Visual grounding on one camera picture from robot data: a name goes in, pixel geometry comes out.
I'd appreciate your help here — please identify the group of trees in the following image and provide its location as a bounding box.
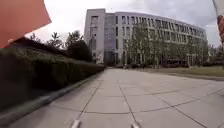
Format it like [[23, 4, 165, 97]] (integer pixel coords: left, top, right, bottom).
[[28, 29, 94, 63]]

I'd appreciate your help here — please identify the grey paved slab plaza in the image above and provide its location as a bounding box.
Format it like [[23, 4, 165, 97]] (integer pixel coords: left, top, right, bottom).
[[6, 68, 224, 128]]

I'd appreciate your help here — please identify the large grey multi-storey building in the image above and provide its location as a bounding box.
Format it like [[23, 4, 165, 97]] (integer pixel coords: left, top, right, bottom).
[[83, 8, 208, 67]]

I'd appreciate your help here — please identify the row of trees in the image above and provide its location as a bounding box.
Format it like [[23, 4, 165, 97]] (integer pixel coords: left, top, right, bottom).
[[123, 23, 224, 69]]

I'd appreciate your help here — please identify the robot's own part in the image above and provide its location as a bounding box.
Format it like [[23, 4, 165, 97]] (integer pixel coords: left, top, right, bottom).
[[70, 119, 81, 128], [130, 121, 141, 128]]

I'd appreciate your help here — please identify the dark green hedge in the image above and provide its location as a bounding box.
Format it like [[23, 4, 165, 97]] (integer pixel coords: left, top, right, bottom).
[[0, 46, 106, 109]]

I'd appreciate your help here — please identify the grass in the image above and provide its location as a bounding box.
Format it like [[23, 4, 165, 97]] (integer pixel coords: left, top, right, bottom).
[[143, 65, 224, 79]]

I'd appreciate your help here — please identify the grey stone kerb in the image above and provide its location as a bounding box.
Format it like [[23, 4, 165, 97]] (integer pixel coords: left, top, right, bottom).
[[0, 71, 104, 127]]

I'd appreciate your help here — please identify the red panel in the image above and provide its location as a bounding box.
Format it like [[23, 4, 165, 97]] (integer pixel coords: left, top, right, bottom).
[[0, 0, 53, 49]]

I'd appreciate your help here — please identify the red and white object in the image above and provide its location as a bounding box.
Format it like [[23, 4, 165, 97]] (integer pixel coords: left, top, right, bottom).
[[212, 0, 224, 46]]

